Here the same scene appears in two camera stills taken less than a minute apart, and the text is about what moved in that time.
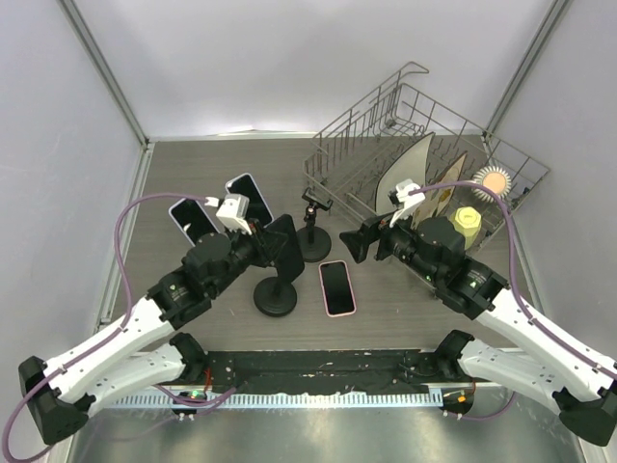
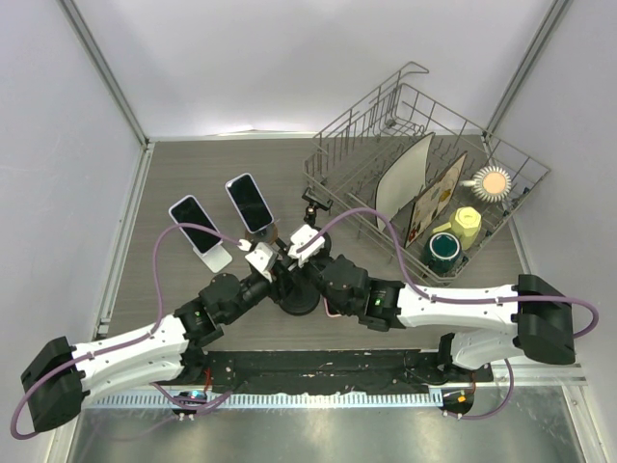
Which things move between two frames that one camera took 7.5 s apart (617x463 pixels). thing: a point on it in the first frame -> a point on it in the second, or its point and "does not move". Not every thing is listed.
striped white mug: x=495 y=177 does not move
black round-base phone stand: x=314 y=243 does not move
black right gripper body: x=399 y=240 -> x=313 y=271
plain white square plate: x=409 y=164 does not move
